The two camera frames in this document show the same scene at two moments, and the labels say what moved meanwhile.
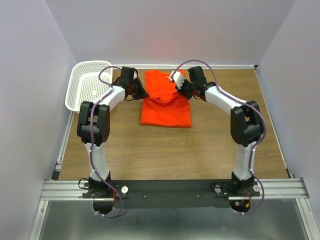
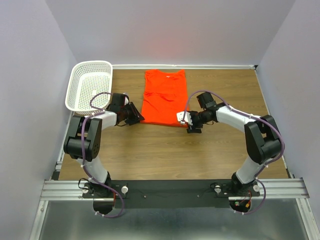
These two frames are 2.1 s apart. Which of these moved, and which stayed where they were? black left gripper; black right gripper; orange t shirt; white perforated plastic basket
Moved: black left gripper; black right gripper
Stayed: orange t shirt; white perforated plastic basket
